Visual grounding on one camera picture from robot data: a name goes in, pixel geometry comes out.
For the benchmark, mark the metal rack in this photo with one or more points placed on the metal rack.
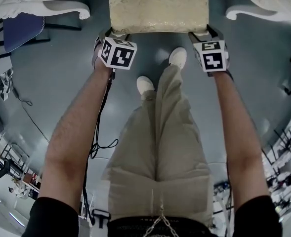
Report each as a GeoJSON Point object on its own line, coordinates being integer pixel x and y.
{"type": "Point", "coordinates": [12, 154]}

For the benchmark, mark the beige trousers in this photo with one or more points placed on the beige trousers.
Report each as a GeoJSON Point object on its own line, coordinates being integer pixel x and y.
{"type": "Point", "coordinates": [165, 142]}

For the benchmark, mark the person's left forearm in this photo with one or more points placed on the person's left forearm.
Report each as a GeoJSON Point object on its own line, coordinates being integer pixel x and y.
{"type": "Point", "coordinates": [71, 137]}

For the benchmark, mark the white shoe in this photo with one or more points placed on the white shoe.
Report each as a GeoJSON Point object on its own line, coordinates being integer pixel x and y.
{"type": "Point", "coordinates": [145, 85]}
{"type": "Point", "coordinates": [178, 57]}

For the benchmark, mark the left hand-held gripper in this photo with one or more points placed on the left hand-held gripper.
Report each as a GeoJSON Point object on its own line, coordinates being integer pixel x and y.
{"type": "Point", "coordinates": [120, 55]}

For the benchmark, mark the white carved furniture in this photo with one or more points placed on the white carved furniture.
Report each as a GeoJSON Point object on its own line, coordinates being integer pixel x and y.
{"type": "Point", "coordinates": [259, 6]}

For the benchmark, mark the cream upholstered stool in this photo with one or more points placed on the cream upholstered stool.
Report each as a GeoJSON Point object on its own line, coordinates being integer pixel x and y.
{"type": "Point", "coordinates": [157, 6]}

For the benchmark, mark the black shirt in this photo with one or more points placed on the black shirt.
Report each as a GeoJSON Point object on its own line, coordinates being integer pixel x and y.
{"type": "Point", "coordinates": [54, 221]}

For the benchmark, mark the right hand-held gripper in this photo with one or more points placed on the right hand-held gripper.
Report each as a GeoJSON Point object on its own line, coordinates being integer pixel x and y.
{"type": "Point", "coordinates": [213, 60]}

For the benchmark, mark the person's right forearm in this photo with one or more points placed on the person's right forearm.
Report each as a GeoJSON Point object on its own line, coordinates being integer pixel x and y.
{"type": "Point", "coordinates": [241, 142]}

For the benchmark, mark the white left shoe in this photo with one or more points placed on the white left shoe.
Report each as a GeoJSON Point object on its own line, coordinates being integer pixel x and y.
{"type": "Point", "coordinates": [145, 85]}

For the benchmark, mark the white right shoe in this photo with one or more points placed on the white right shoe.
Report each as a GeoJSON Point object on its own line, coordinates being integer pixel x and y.
{"type": "Point", "coordinates": [178, 57]}

